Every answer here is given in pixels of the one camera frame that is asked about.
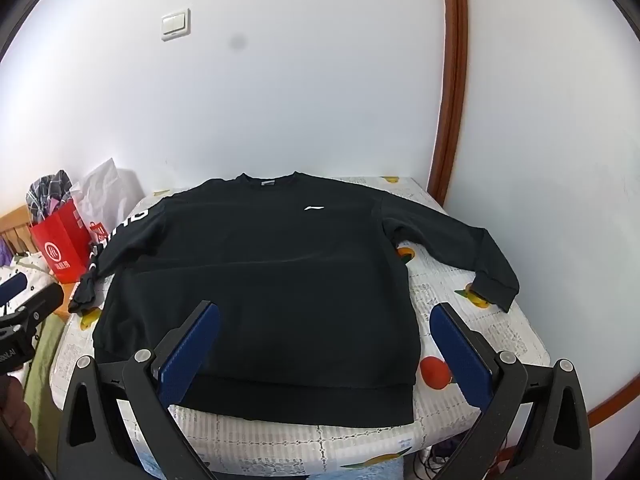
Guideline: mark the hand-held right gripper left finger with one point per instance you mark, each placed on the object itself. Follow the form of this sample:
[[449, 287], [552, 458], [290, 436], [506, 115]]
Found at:
[[192, 355]]

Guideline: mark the white light switch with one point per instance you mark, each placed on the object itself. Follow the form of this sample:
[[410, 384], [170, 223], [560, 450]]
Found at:
[[176, 24]]

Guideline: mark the black sweatshirt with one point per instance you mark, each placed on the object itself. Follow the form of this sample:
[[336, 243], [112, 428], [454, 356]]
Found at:
[[280, 270]]

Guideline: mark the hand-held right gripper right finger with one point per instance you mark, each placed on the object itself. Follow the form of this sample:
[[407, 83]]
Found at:
[[460, 355]]

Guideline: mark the brown wooden baseboard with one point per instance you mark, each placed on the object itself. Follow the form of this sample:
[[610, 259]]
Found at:
[[600, 414]]

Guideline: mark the wooden headboard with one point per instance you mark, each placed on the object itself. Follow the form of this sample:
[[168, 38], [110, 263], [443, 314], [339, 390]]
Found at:
[[15, 230]]

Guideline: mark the orange wooden nightstand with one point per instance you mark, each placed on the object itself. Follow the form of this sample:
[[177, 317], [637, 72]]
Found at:
[[67, 302]]

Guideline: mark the person's left forearm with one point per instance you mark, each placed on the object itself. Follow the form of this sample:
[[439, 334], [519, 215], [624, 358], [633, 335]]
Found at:
[[15, 415]]

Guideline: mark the plaid cloth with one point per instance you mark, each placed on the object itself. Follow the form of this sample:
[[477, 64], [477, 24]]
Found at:
[[47, 195]]

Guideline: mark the white plastic bag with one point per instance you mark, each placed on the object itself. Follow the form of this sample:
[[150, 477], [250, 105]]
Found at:
[[110, 195]]

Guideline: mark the green cloth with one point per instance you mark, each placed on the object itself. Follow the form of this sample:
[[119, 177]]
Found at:
[[45, 355]]

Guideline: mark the brown wooden door frame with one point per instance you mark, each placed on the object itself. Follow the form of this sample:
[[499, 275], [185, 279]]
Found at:
[[452, 85]]

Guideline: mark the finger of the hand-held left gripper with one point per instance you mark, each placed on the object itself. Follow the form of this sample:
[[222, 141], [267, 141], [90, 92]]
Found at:
[[12, 287], [42, 302]]

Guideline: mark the fruit print tablecloth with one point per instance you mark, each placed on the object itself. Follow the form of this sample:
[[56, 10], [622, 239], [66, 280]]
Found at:
[[500, 320]]

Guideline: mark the red paper bag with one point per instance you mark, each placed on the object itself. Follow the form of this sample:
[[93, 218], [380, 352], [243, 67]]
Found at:
[[60, 240]]

